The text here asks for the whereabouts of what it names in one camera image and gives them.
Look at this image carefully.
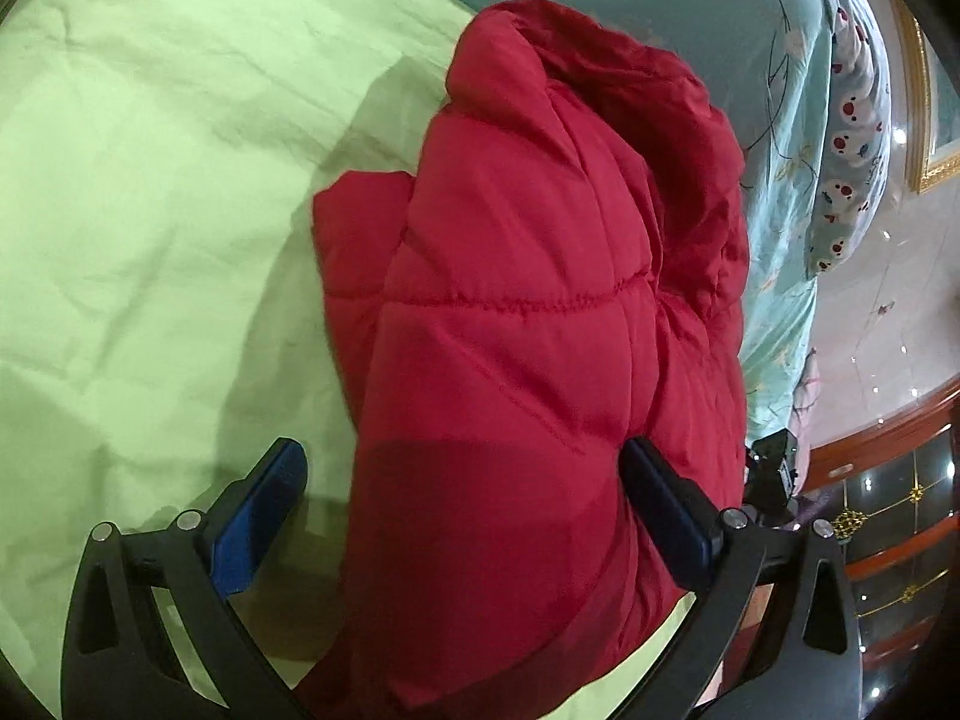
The dark wooden cabinet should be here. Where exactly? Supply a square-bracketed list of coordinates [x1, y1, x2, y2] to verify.
[804, 379, 958, 718]

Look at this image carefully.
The pink plaid cloth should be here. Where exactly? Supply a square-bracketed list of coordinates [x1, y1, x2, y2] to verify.
[788, 348, 822, 493]

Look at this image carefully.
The teal floral quilt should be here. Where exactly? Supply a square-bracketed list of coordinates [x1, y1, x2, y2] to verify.
[459, 0, 832, 440]

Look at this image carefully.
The red puffer jacket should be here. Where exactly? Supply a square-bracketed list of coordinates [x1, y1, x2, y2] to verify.
[298, 0, 748, 718]

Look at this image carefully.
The gold picture frame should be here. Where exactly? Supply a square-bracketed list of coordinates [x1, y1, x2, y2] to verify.
[890, 0, 958, 193]

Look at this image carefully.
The lime green bed sheet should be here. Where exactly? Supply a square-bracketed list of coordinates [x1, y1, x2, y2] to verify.
[0, 0, 700, 720]

